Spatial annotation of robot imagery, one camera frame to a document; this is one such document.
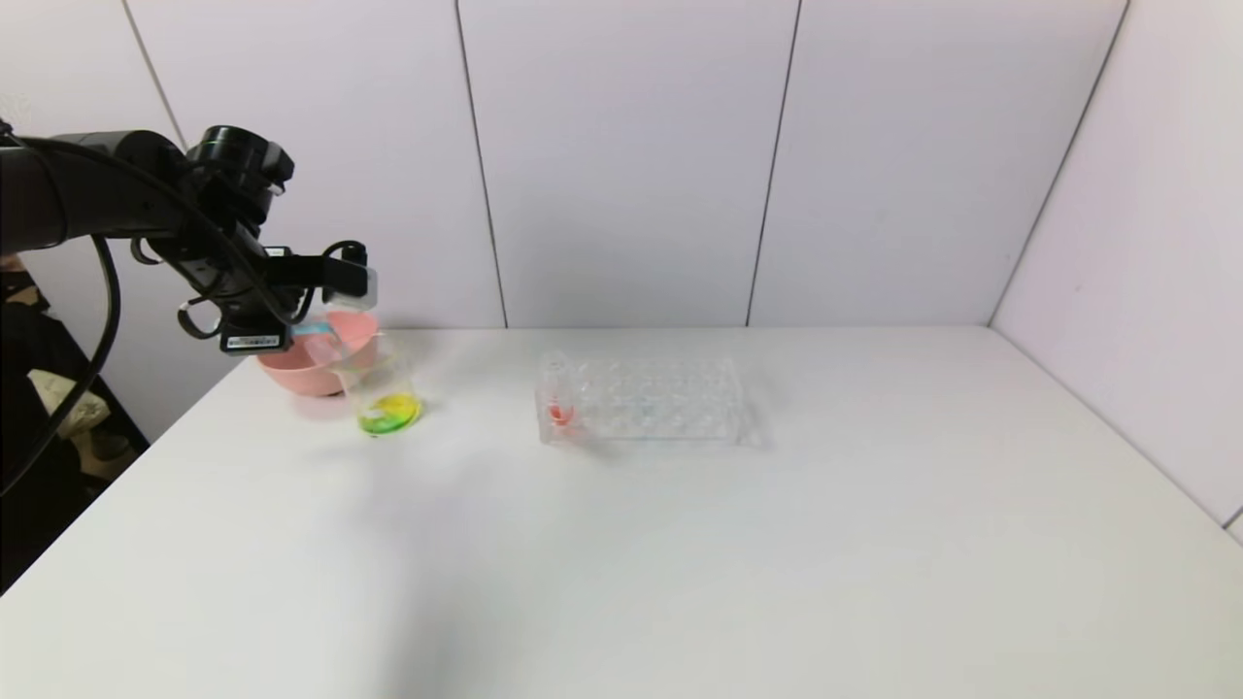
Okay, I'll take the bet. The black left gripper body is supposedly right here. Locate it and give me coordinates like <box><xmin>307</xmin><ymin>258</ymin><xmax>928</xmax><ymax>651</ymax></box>
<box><xmin>218</xmin><ymin>303</ymin><xmax>294</xmax><ymax>357</ymax></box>

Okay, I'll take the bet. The clear acrylic test tube rack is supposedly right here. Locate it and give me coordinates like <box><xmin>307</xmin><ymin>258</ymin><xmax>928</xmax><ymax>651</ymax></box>
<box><xmin>536</xmin><ymin>351</ymin><xmax>747</xmax><ymax>448</ymax></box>

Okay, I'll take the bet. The pink plastic bowl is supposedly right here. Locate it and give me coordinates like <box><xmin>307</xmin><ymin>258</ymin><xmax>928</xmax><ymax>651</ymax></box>
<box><xmin>256</xmin><ymin>311</ymin><xmax>382</xmax><ymax>398</ymax></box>

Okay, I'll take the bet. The test tube with red pigment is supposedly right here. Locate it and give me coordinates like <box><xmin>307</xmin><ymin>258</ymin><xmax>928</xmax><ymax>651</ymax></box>
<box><xmin>542</xmin><ymin>353</ymin><xmax>580</xmax><ymax>433</ymax></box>

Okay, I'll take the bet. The black background furniture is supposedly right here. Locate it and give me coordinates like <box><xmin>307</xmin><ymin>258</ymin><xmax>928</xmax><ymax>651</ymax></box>
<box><xmin>0</xmin><ymin>262</ymin><xmax>151</xmax><ymax>595</ymax></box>

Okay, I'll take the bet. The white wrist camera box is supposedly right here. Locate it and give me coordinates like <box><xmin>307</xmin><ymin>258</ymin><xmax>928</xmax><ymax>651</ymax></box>
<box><xmin>324</xmin><ymin>254</ymin><xmax>379</xmax><ymax>313</ymax></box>

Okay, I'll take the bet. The test tube with blue pigment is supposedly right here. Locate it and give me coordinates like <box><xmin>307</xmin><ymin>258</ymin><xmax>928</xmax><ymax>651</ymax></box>
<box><xmin>289</xmin><ymin>320</ymin><xmax>353</xmax><ymax>356</ymax></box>

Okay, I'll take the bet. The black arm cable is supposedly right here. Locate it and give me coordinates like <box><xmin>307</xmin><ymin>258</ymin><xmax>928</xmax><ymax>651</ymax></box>
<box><xmin>0</xmin><ymin>136</ymin><xmax>370</xmax><ymax>498</ymax></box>

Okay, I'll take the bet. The beige crumpled cloth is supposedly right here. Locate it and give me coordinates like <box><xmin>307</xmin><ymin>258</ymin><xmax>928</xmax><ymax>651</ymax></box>
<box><xmin>29</xmin><ymin>369</ymin><xmax>110</xmax><ymax>457</ymax></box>

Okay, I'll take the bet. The clear glass beaker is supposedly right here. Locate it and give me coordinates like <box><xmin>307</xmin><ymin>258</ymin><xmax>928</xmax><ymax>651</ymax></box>
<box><xmin>331</xmin><ymin>335</ymin><xmax>424</xmax><ymax>440</ymax></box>

